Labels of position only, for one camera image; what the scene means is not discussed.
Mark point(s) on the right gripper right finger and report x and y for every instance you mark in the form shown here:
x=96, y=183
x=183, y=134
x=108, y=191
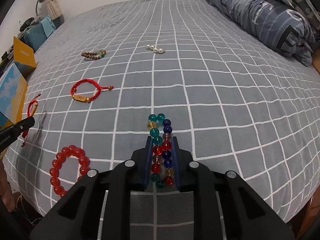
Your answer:
x=225, y=206

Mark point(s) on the blue patterned duvet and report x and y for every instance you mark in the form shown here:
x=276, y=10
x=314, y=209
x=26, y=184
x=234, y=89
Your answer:
x=289, y=27

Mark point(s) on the teal suitcase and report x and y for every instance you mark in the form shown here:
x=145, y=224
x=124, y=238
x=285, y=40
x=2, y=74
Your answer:
x=34, y=37

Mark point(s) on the pile of dark clothes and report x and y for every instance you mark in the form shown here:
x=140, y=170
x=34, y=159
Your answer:
x=30, y=21

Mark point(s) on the light blue cloth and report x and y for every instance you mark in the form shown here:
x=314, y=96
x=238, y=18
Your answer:
x=48, y=25

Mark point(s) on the grey checked bed sheet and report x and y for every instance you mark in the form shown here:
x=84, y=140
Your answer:
x=179, y=69

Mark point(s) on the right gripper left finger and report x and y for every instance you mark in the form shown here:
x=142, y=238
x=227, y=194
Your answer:
x=98, y=205

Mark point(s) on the white cardboard box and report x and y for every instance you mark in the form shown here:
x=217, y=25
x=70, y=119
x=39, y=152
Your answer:
x=14, y=84

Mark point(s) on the blue desk lamp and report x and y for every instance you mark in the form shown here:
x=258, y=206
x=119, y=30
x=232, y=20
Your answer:
x=37, y=4

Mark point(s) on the left hand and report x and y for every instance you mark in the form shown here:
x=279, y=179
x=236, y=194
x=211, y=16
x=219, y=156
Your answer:
x=6, y=193

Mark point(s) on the red cord bracelet gold charm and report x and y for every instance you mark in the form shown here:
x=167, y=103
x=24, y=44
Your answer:
x=87, y=90

